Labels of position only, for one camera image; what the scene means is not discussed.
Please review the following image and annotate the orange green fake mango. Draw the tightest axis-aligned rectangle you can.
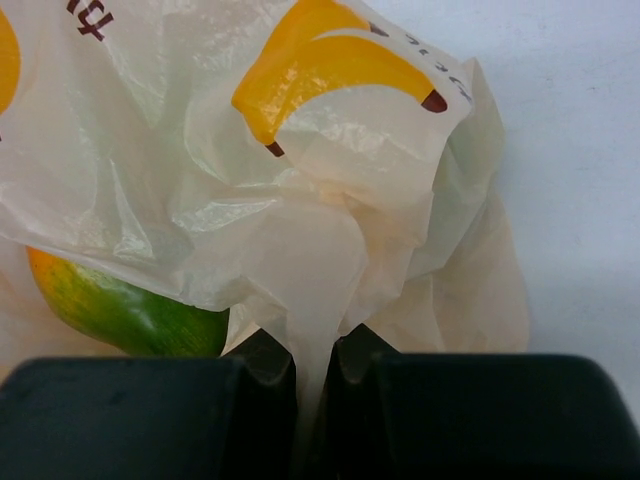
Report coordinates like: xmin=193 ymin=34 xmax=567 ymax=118
xmin=26 ymin=247 xmax=230 ymax=357

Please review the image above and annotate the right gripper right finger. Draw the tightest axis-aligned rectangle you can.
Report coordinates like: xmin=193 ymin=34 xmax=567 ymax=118
xmin=327 ymin=326 xmax=639 ymax=479

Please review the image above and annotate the translucent orange plastic bag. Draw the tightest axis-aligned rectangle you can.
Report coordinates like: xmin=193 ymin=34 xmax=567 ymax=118
xmin=1 ymin=1 xmax=530 ymax=479

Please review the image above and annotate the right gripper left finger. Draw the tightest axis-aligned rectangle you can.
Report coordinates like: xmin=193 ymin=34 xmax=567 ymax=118
xmin=1 ymin=331 xmax=297 ymax=479

